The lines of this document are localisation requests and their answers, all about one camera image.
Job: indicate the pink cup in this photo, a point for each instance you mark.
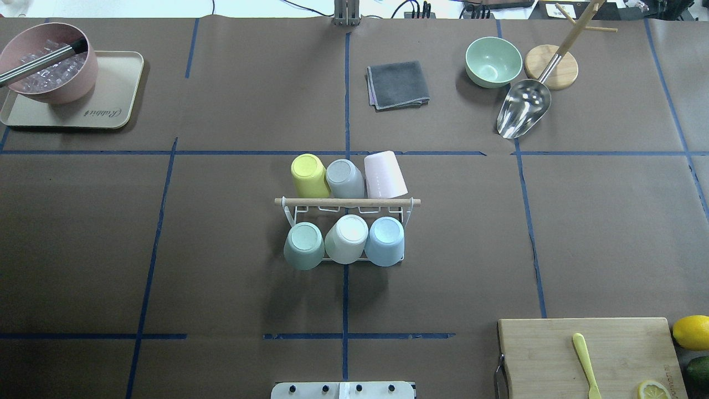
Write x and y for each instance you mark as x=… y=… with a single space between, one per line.
x=384 y=178

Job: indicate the mint green cup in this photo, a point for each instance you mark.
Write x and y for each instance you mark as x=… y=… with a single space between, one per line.
x=304 y=248

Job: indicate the grey cup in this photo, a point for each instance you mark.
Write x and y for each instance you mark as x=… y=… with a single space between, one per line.
x=345 y=180

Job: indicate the white cup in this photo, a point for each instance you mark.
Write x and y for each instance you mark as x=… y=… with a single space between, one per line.
x=346 y=240

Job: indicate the yellow cup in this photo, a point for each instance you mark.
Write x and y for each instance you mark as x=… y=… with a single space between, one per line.
x=309 y=177

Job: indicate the light blue cup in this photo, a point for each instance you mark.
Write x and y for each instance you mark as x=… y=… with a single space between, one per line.
x=385 y=245

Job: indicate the grey folded cloth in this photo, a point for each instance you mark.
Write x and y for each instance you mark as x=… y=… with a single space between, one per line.
x=397 y=85

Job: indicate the mint green bowl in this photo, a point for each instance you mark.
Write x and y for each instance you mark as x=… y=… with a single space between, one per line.
x=492 y=62

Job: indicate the metal scoop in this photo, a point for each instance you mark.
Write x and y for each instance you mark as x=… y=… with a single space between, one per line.
x=526 y=103

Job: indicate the wooden cutting board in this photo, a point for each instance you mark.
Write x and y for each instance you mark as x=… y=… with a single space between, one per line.
x=542 y=362

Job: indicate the beige serving tray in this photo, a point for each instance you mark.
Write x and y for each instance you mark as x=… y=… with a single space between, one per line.
x=108 y=105

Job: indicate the yellow plastic knife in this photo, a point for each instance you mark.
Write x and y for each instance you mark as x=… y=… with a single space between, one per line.
x=581 y=348

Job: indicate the pink bowl with ice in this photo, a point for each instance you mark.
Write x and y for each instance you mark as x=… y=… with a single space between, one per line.
x=66 y=79

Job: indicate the metal tongs in bowl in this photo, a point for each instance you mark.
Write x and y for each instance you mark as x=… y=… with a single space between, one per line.
x=20 y=72

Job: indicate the lemon slice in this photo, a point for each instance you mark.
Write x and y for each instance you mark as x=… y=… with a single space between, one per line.
x=651 y=389

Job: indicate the yellow lemon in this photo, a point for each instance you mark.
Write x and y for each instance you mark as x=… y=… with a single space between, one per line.
x=691 y=332

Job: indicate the green lime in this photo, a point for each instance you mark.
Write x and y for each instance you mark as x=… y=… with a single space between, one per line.
x=697 y=373

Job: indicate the white wire cup holder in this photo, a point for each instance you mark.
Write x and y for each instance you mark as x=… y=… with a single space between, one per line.
x=325 y=212

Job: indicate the aluminium frame post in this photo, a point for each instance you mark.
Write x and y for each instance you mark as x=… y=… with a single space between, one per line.
x=346 y=13

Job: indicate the white pillar mount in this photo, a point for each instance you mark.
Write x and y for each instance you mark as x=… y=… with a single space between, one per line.
x=345 y=389

